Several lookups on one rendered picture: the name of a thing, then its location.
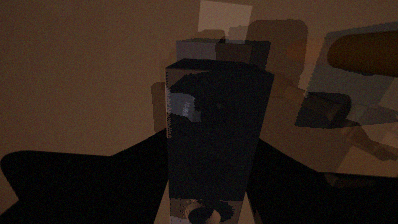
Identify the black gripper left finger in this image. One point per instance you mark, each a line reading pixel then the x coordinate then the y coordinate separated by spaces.
pixel 130 183

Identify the orange cylinder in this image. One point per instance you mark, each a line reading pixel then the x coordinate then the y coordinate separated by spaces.
pixel 375 53

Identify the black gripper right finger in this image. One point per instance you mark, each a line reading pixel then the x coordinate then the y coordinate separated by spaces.
pixel 282 190

